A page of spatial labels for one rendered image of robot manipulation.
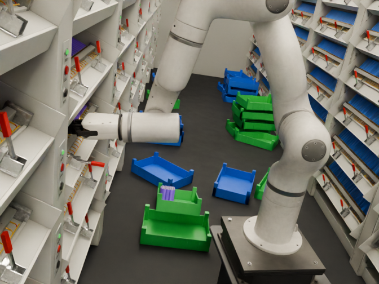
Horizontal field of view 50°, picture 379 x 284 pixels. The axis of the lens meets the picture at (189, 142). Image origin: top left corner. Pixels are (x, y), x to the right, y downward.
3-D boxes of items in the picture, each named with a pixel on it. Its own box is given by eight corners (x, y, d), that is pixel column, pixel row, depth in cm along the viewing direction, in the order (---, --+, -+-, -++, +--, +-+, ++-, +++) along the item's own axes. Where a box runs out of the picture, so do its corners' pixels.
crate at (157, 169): (192, 182, 234) (194, 170, 231) (168, 192, 219) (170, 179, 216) (154, 163, 250) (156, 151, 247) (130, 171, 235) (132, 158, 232)
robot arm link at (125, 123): (133, 107, 117) (123, 107, 117) (129, 118, 108) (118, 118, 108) (135, 135, 120) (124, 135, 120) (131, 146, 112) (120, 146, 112)
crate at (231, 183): (221, 173, 251) (223, 162, 248) (253, 182, 247) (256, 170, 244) (211, 195, 223) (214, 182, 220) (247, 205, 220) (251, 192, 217)
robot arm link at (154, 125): (133, 107, 117) (130, 118, 108) (180, 107, 117) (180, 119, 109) (135, 133, 120) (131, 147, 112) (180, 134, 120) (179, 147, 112)
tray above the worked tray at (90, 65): (107, 74, 142) (126, 40, 138) (58, 138, 86) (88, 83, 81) (53, 44, 138) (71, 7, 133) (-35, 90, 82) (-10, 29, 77)
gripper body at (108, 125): (126, 109, 117) (87, 108, 117) (122, 120, 108) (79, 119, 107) (127, 133, 120) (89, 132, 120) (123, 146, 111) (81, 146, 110)
